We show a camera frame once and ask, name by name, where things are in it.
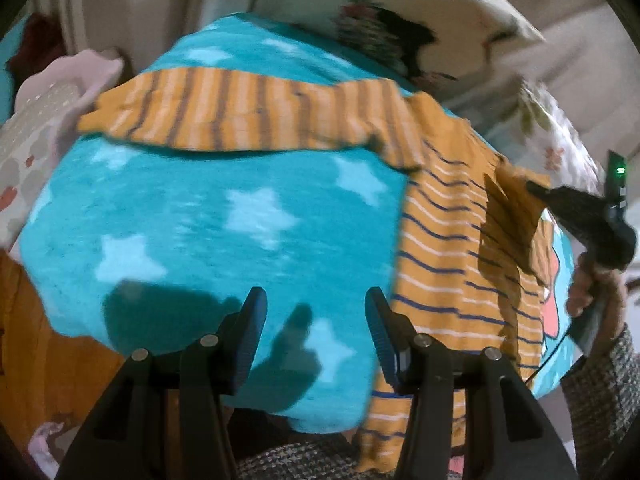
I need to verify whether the pink dotted cushion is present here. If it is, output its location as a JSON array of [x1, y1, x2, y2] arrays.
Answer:
[[0, 49, 125, 252]]

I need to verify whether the grey tweed right sleeve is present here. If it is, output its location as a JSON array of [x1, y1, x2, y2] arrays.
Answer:
[[561, 328, 639, 479]]

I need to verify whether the turquoise cartoon fleece blanket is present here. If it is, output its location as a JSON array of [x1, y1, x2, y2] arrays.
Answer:
[[18, 12, 576, 435]]

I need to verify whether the dark red plush item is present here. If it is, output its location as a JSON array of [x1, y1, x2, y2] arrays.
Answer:
[[6, 13, 66, 90]]

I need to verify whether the white pillow with black figure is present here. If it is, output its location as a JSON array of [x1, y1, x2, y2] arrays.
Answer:
[[254, 0, 544, 91]]

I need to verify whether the grey tweed left sleeve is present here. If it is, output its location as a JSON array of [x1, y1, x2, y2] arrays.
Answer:
[[236, 434, 394, 480]]

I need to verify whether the person's right hand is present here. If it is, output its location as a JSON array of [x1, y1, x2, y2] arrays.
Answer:
[[566, 252, 627, 358]]

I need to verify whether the grey tweed sleeve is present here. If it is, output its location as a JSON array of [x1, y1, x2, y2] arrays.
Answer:
[[561, 328, 639, 479], [236, 434, 394, 480]]

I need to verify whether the white floral leaf pillow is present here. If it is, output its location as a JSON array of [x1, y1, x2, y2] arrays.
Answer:
[[486, 79, 605, 195]]

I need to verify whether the mustard striped knit sweater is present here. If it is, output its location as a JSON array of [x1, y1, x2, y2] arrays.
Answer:
[[77, 66, 557, 475]]

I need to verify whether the orange wooden furniture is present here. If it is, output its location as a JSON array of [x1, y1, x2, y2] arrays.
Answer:
[[1, 255, 124, 451]]

